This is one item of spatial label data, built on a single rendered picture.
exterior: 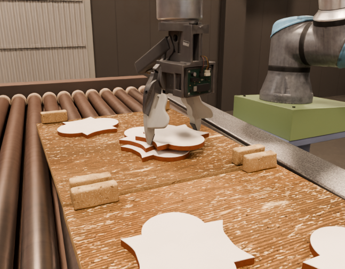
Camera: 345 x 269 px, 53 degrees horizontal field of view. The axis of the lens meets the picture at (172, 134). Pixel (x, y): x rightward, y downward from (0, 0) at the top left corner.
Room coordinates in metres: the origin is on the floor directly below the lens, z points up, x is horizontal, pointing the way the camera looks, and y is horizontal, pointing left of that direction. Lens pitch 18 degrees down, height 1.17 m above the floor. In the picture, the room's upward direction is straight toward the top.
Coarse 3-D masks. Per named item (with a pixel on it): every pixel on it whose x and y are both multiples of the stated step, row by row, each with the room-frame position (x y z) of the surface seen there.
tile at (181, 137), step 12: (144, 132) 0.62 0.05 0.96; (156, 132) 0.62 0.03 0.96; (168, 132) 0.62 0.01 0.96; (180, 132) 0.62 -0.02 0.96; (192, 132) 0.62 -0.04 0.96; (204, 132) 0.62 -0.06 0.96; (156, 144) 0.56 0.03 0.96; (168, 144) 0.56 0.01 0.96; (180, 144) 0.56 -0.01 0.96; (192, 144) 0.56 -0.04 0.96
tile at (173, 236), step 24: (168, 216) 0.36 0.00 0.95; (192, 216) 0.36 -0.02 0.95; (144, 240) 0.31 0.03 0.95; (168, 240) 0.31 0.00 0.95; (192, 240) 0.31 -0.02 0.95; (216, 240) 0.31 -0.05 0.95; (144, 264) 0.27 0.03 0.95; (168, 264) 0.27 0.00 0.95; (192, 264) 0.27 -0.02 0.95; (216, 264) 0.27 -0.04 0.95; (240, 264) 0.28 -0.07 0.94
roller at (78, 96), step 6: (78, 90) 1.24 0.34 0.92; (72, 96) 1.21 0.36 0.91; (78, 96) 1.16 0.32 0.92; (84, 96) 1.17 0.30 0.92; (78, 102) 1.09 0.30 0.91; (84, 102) 1.06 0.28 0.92; (78, 108) 1.06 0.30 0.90; (84, 108) 0.99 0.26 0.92; (90, 108) 0.98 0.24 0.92; (84, 114) 0.95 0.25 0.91; (90, 114) 0.92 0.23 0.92; (96, 114) 0.93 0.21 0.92
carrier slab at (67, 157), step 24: (72, 120) 0.80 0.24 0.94; (120, 120) 0.80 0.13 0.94; (48, 144) 0.63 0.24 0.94; (72, 144) 0.63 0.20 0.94; (96, 144) 0.63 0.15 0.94; (120, 144) 0.63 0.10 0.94; (216, 144) 0.63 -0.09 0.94; (72, 168) 0.52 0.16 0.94; (96, 168) 0.52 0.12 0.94; (120, 168) 0.52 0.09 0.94; (144, 168) 0.52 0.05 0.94; (168, 168) 0.52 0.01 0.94; (192, 168) 0.52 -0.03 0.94; (216, 168) 0.52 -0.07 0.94; (240, 168) 0.53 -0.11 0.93; (120, 192) 0.44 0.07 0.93
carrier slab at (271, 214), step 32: (160, 192) 0.43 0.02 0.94; (192, 192) 0.43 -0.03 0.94; (224, 192) 0.43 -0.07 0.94; (256, 192) 0.43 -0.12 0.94; (288, 192) 0.43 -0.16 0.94; (320, 192) 0.43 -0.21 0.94; (96, 224) 0.35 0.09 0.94; (128, 224) 0.35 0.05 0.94; (224, 224) 0.35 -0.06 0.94; (256, 224) 0.35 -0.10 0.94; (288, 224) 0.35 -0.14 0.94; (320, 224) 0.35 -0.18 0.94; (96, 256) 0.30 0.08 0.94; (128, 256) 0.30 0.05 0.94; (256, 256) 0.30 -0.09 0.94; (288, 256) 0.30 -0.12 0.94
